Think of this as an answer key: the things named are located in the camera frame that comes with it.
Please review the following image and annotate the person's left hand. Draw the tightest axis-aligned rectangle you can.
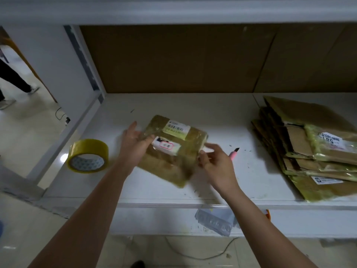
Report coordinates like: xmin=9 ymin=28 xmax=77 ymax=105
xmin=115 ymin=121 xmax=156 ymax=177

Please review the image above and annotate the person's right hand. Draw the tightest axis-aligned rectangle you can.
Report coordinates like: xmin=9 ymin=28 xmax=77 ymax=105
xmin=197 ymin=143 xmax=240 ymax=197

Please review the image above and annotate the white metal shelf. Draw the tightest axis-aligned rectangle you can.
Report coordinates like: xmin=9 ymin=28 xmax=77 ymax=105
xmin=0 ymin=0 xmax=357 ymax=238

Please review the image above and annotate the barcode label cardboard box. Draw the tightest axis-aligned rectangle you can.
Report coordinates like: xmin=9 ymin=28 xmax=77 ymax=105
xmin=136 ymin=114 xmax=209 ymax=189

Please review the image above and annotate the yellow tape roll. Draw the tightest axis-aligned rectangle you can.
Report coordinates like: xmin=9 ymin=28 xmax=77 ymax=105
xmin=66 ymin=138 xmax=110 ymax=173

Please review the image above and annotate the stack of cardboard boxes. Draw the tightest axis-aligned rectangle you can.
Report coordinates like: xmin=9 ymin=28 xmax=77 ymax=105
xmin=250 ymin=95 xmax=357 ymax=202

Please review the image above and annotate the person's left forearm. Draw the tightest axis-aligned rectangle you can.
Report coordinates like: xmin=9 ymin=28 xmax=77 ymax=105
xmin=28 ymin=165 xmax=130 ymax=268

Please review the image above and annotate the person's right forearm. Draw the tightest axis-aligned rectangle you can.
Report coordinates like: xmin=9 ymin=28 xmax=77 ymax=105
xmin=220 ymin=184 xmax=318 ymax=268

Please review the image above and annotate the white power strip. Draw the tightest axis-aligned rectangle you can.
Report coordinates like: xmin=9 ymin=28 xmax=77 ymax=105
xmin=55 ymin=107 xmax=72 ymax=125

